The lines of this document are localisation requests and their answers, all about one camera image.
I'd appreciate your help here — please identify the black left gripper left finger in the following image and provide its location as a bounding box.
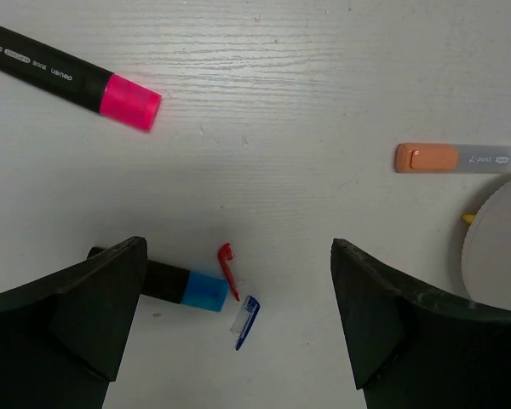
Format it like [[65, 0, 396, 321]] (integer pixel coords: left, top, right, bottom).
[[0, 237, 147, 408]]

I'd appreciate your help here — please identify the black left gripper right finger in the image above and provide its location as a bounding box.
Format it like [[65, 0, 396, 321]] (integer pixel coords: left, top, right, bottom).
[[330, 239, 511, 408]]

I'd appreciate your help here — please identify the black highlighter blue cap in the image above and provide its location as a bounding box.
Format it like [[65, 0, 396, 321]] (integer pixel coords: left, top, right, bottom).
[[86, 246, 230, 314]]

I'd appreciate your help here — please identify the grey highlighter orange cap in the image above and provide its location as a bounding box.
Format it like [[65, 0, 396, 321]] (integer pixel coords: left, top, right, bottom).
[[394, 142, 511, 174]]

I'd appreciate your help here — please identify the black highlighter pink cap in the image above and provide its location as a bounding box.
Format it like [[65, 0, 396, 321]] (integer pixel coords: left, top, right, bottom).
[[0, 26, 162, 132]]

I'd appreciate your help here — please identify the white round pen holder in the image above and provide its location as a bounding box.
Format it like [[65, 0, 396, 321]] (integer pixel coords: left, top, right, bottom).
[[461, 180, 511, 310]]

